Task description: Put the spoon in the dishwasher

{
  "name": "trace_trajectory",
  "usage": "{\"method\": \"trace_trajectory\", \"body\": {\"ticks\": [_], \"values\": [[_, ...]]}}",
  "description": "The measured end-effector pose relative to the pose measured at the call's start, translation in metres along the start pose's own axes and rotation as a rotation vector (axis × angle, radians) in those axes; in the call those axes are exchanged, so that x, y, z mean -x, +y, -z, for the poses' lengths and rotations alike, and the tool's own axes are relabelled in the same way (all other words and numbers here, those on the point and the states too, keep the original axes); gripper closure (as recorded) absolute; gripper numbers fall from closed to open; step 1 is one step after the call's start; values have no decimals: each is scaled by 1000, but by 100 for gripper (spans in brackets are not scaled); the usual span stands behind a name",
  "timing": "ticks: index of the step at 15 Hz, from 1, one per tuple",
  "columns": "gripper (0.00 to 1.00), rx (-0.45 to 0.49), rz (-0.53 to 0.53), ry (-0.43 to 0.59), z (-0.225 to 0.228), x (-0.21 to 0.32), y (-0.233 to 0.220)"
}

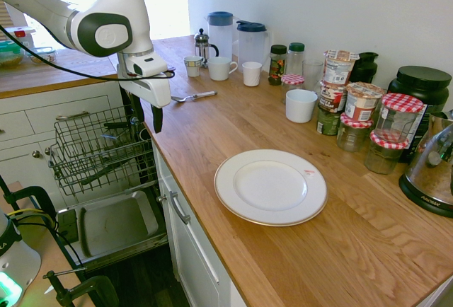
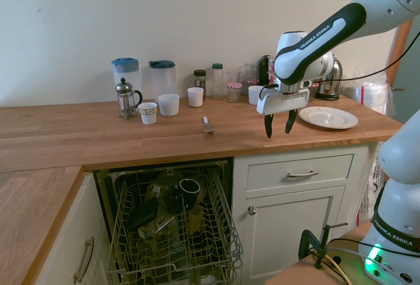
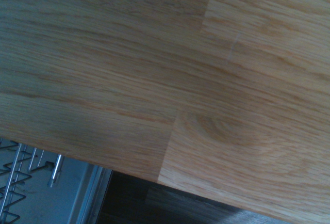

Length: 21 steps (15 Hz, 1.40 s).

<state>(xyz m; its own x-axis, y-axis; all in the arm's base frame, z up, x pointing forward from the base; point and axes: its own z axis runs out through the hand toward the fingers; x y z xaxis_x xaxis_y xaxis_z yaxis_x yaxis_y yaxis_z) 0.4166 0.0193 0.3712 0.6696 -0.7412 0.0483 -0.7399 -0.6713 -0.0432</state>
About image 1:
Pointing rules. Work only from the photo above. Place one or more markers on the white ceramic mug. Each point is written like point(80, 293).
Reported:
point(219, 69)

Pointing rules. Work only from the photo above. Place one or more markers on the dishwasher with open door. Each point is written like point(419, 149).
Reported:
point(117, 222)

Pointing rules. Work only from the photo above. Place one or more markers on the stainless steel electric kettle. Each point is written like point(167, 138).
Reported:
point(424, 179)

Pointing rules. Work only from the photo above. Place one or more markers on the food container with red clips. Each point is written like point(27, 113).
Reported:
point(19, 36)

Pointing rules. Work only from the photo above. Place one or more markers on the black screw clamp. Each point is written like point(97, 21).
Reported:
point(35, 194)
point(95, 287)

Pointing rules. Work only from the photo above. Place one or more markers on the white ribbed paper cup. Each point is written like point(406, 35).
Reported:
point(252, 73)

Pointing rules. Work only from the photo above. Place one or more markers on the green plastic tub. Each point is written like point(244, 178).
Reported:
point(327, 121)

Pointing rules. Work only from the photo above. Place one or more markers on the large black powder tub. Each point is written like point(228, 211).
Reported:
point(421, 87)

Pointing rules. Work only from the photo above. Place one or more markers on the spice jar with black lid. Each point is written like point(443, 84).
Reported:
point(277, 63)

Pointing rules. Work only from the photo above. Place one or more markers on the food container with green lid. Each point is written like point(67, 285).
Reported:
point(10, 57)

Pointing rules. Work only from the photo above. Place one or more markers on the small glass food container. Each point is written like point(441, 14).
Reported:
point(42, 56)

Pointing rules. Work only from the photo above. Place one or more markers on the clear pitcher with spouted lid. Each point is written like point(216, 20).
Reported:
point(253, 47)

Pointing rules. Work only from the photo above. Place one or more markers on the white plate with gold rim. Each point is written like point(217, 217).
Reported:
point(270, 186)

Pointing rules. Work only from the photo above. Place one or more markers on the clear glass tumbler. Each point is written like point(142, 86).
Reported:
point(313, 73)

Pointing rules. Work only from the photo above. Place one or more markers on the glass jar with checkered lid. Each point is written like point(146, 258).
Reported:
point(354, 135)
point(400, 119)
point(384, 158)

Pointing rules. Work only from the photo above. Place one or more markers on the white round bowl cup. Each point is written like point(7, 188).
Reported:
point(301, 107)

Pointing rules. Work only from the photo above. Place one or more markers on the round metal cabinet knob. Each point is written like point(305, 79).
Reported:
point(47, 150)
point(161, 198)
point(35, 153)

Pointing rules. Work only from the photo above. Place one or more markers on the small jar with checkered lid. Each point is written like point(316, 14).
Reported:
point(292, 80)

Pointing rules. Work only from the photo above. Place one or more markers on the yogurt tub with red label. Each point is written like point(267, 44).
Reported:
point(332, 98)

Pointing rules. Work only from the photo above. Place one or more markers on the glass French press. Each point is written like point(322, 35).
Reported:
point(202, 43)

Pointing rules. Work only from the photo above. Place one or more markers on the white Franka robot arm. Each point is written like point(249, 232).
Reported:
point(117, 10)

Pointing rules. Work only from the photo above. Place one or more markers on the white kitchen base cabinet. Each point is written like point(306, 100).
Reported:
point(14, 123)
point(198, 261)

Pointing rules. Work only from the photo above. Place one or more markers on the clear pitcher with blue lid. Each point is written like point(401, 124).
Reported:
point(219, 38)

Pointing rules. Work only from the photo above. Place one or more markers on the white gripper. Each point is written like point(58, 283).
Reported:
point(152, 91)

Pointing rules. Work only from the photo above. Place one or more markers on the patterned white cup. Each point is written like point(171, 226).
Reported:
point(193, 66)

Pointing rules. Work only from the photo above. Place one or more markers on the spice jar with green lid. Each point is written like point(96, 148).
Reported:
point(296, 59)

